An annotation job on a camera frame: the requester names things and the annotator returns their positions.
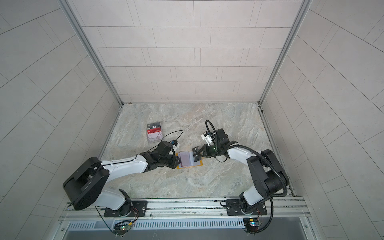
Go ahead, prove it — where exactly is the yellow leather card holder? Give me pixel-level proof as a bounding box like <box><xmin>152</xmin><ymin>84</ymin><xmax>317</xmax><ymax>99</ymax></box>
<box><xmin>177</xmin><ymin>151</ymin><xmax>203</xmax><ymax>169</ymax></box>

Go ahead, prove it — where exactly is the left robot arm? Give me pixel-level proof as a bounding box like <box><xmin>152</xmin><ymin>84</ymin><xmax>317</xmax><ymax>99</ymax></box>
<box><xmin>63</xmin><ymin>140</ymin><xmax>181</xmax><ymax>217</ymax></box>

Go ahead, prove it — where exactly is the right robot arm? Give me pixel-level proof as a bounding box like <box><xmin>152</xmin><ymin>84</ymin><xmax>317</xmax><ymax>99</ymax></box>
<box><xmin>193</xmin><ymin>129</ymin><xmax>289</xmax><ymax>214</ymax></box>

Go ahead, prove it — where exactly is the white VIP card in stand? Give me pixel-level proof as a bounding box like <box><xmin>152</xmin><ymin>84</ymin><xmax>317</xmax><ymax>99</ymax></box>
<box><xmin>148</xmin><ymin>131</ymin><xmax>163</xmax><ymax>143</ymax></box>

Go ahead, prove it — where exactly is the clear acrylic card stand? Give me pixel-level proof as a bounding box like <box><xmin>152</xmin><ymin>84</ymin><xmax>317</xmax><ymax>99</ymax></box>
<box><xmin>147</xmin><ymin>122</ymin><xmax>163</xmax><ymax>143</ymax></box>

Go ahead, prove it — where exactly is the red card in stand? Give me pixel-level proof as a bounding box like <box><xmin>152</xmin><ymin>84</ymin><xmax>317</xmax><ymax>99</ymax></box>
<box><xmin>147</xmin><ymin>127</ymin><xmax>162</xmax><ymax>134</ymax></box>

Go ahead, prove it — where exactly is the black VIP card in stand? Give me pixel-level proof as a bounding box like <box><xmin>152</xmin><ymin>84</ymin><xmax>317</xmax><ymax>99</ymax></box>
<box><xmin>147</xmin><ymin>122</ymin><xmax>161</xmax><ymax>130</ymax></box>

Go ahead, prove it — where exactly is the white ventilation grille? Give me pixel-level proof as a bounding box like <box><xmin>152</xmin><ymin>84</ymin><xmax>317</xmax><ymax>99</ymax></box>
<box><xmin>67</xmin><ymin>218</ymin><xmax>245</xmax><ymax>231</ymax></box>

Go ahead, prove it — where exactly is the left green circuit board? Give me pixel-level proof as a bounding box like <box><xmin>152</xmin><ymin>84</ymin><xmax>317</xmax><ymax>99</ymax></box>
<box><xmin>113</xmin><ymin>221</ymin><xmax>133</xmax><ymax>236</ymax></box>

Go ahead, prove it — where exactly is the green circuit board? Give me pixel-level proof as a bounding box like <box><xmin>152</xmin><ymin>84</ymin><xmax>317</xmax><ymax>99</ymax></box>
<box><xmin>243</xmin><ymin>218</ymin><xmax>261</xmax><ymax>234</ymax></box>
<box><xmin>113</xmin><ymin>221</ymin><xmax>133</xmax><ymax>236</ymax></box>

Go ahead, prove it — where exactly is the right green circuit board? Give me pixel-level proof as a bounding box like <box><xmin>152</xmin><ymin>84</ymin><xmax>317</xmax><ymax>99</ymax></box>
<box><xmin>243</xmin><ymin>218</ymin><xmax>261</xmax><ymax>234</ymax></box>

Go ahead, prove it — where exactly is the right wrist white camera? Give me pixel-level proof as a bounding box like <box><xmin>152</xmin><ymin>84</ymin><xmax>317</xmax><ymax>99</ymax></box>
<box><xmin>201</xmin><ymin>131</ymin><xmax>214</xmax><ymax>146</ymax></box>

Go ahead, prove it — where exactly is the left thin black cable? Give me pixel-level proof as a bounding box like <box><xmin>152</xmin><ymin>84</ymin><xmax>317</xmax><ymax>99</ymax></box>
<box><xmin>146</xmin><ymin>129</ymin><xmax>184</xmax><ymax>152</ymax></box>

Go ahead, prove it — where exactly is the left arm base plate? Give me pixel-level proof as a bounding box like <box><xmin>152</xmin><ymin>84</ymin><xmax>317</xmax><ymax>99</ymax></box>
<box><xmin>104</xmin><ymin>201</ymin><xmax>148</xmax><ymax>218</ymax></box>

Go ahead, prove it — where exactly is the aluminium mounting rail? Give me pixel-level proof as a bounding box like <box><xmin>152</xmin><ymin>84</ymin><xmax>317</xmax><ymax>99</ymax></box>
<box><xmin>59</xmin><ymin>197</ymin><xmax>311</xmax><ymax>221</ymax></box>

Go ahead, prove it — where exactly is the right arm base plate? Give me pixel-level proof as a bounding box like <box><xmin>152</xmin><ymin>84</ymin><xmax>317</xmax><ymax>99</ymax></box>
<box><xmin>220</xmin><ymin>199</ymin><xmax>268</xmax><ymax>216</ymax></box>

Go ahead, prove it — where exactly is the right black corrugated cable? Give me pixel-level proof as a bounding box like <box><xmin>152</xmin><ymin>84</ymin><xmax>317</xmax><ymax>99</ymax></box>
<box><xmin>205</xmin><ymin>119</ymin><xmax>289</xmax><ymax>235</ymax></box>

